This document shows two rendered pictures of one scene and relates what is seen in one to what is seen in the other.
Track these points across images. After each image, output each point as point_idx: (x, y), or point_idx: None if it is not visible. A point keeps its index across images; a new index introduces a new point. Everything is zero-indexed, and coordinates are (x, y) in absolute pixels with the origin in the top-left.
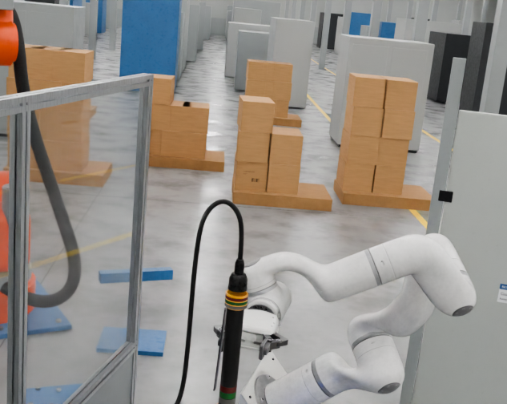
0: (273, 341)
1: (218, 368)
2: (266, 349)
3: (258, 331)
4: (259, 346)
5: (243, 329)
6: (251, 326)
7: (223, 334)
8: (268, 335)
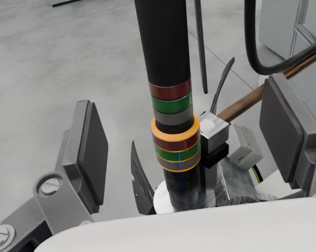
0: (32, 203)
1: (197, 35)
2: (69, 129)
3: (134, 217)
4: (93, 102)
5: (250, 203)
6: (196, 233)
7: (295, 97)
8: (58, 229)
